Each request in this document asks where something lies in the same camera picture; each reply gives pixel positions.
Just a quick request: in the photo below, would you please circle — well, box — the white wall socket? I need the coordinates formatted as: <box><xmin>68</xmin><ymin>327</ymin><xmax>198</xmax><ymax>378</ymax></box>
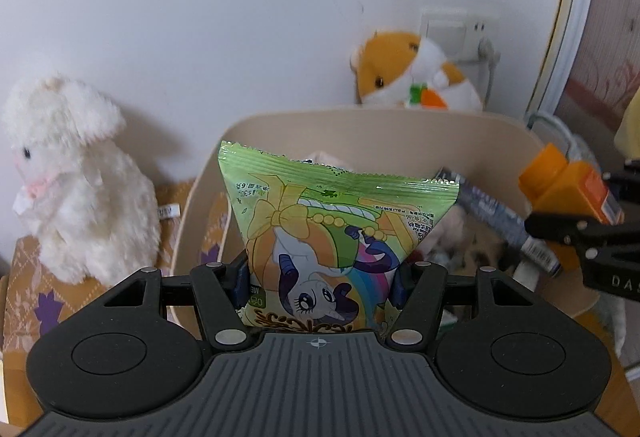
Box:
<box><xmin>419</xmin><ymin>8</ymin><xmax>501</xmax><ymax>62</ymax></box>

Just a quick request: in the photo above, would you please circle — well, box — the green cartoon snack bag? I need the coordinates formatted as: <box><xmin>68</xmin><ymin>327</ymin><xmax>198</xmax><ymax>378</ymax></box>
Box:
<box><xmin>218</xmin><ymin>140</ymin><xmax>461</xmax><ymax>335</ymax></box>

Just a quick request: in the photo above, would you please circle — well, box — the yellow bedding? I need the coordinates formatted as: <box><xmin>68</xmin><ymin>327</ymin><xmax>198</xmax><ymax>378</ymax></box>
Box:
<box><xmin>615</xmin><ymin>87</ymin><xmax>640</xmax><ymax>158</ymax></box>

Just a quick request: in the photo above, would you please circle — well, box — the beige plastic basket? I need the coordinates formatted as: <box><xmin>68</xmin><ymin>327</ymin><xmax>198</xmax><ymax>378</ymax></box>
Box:
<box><xmin>167</xmin><ymin>107</ymin><xmax>601</xmax><ymax>333</ymax></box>

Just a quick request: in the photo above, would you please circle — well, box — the dark blue packet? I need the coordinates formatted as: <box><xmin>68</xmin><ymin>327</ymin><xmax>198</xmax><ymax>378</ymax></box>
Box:
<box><xmin>432</xmin><ymin>167</ymin><xmax>563</xmax><ymax>278</ymax></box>

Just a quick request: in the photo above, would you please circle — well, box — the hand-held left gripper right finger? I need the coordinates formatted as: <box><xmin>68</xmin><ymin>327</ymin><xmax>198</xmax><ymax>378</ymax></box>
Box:
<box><xmin>384</xmin><ymin>261</ymin><xmax>543</xmax><ymax>350</ymax></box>

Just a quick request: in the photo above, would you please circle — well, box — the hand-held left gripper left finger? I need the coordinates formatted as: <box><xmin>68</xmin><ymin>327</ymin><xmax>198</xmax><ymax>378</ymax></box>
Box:
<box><xmin>102</xmin><ymin>253</ymin><xmax>256</xmax><ymax>352</ymax></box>

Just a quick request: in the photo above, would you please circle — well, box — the orange white plush hamster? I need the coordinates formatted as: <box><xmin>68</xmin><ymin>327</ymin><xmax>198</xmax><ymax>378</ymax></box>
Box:
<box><xmin>349</xmin><ymin>31</ymin><xmax>485</xmax><ymax>112</ymax></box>

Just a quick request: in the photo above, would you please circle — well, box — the patterned brown cardboard box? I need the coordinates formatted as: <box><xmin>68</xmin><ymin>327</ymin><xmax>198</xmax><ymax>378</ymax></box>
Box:
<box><xmin>0</xmin><ymin>179</ymin><xmax>231</xmax><ymax>368</ymax></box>

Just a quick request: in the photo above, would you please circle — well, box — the white plush lamb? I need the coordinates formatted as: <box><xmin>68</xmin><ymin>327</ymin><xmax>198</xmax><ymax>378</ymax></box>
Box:
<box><xmin>2</xmin><ymin>76</ymin><xmax>181</xmax><ymax>285</ymax></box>

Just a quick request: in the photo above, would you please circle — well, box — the orange plastic bottle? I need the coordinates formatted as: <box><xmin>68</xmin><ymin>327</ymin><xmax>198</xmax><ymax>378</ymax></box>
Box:
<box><xmin>517</xmin><ymin>143</ymin><xmax>626</xmax><ymax>273</ymax></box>

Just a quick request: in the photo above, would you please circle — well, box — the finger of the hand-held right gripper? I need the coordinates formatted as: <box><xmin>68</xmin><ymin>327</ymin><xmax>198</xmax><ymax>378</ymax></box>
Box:
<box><xmin>525</xmin><ymin>211</ymin><xmax>640</xmax><ymax>248</ymax></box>
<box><xmin>602</xmin><ymin>171</ymin><xmax>640</xmax><ymax>204</ymax></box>

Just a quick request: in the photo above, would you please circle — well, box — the white plug with cable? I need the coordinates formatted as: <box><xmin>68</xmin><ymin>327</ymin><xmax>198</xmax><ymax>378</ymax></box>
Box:
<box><xmin>457</xmin><ymin>37</ymin><xmax>501</xmax><ymax>110</ymax></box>

